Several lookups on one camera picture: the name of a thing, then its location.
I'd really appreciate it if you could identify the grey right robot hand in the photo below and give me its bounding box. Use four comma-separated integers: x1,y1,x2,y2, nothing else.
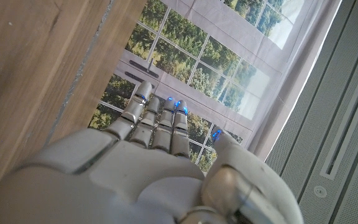
0,81,304,224

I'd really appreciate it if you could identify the round ceiling fixture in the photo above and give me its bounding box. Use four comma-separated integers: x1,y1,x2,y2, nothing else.
313,185,328,198

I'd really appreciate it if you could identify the linear ceiling air slot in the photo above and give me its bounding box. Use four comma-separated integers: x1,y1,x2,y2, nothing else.
319,43,358,181

